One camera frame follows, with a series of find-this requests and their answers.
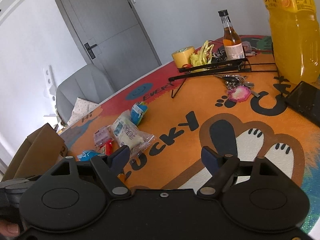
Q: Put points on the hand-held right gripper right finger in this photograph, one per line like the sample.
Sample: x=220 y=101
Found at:
x=211 y=160

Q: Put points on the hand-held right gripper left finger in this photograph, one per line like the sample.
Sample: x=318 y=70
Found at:
x=120 y=158

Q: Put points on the small red candy packet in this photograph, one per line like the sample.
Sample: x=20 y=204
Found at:
x=107 y=148

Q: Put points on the white bread packet blue print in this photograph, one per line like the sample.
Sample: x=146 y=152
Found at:
x=128 y=133

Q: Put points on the light blue snack packet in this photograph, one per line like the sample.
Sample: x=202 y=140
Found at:
x=87 y=155

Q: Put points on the small blue cup snack packet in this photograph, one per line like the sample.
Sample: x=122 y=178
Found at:
x=138 y=112

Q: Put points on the brown cardboard box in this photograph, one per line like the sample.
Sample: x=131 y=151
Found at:
x=37 y=152

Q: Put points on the person's left hand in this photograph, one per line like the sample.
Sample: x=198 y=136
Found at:
x=8 y=228

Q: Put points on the printed cartoon table mat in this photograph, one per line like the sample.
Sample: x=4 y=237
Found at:
x=175 y=120

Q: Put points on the dotted white cushion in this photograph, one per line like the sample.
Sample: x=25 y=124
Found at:
x=81 y=108

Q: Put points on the grey chair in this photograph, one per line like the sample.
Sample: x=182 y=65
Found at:
x=82 y=85

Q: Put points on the white perforated board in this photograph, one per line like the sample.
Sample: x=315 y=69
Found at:
x=49 y=87

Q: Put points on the yellow plastic bag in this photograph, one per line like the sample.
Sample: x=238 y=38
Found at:
x=202 y=55

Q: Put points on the yellow tape roll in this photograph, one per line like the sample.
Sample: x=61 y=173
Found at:
x=183 y=56

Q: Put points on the black phone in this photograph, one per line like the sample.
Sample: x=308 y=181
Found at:
x=305 y=102

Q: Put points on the small glass bottle amber liquid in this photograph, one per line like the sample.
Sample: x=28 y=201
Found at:
x=232 y=45

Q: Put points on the grey door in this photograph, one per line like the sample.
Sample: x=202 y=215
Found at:
x=105 y=20

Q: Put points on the large orange juice bottle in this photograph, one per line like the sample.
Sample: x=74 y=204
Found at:
x=295 y=42

